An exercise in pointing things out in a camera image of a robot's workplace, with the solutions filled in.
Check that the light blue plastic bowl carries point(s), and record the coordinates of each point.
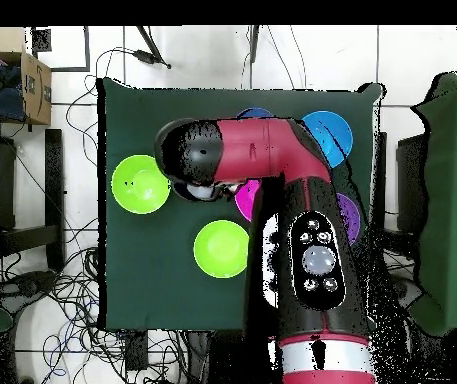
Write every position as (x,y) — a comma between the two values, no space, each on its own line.
(332,136)

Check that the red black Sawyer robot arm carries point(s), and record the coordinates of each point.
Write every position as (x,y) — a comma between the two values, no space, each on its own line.
(292,248)

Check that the dark green tablecloth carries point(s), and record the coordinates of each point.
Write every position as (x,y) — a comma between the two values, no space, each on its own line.
(152,296)

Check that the black metal floor frame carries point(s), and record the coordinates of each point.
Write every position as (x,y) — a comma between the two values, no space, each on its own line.
(87,48)

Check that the dark blue bag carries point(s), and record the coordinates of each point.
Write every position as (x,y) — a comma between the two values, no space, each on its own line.
(6,104)

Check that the black power adapter box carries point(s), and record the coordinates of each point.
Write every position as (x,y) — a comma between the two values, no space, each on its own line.
(136,350)

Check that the pink plastic bowl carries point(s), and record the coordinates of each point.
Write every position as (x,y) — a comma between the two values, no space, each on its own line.
(247,200)

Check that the cardboard box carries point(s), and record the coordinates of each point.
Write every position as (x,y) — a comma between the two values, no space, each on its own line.
(36,92)

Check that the small dark blue bowl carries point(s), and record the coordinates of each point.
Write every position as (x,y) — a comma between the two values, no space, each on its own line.
(254,113)

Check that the black table leg frame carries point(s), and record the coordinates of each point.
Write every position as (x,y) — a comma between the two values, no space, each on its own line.
(410,180)
(54,192)

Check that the black tripod leg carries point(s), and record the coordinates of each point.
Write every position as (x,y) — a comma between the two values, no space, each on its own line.
(150,56)
(254,40)

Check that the green plastic bowl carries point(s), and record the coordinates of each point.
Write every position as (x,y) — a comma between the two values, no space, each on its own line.
(220,248)
(140,184)

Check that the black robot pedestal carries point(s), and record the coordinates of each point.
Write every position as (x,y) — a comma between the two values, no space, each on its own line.
(220,356)

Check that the purple plastic bowl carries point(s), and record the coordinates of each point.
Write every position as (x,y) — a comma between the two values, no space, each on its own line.
(352,218)

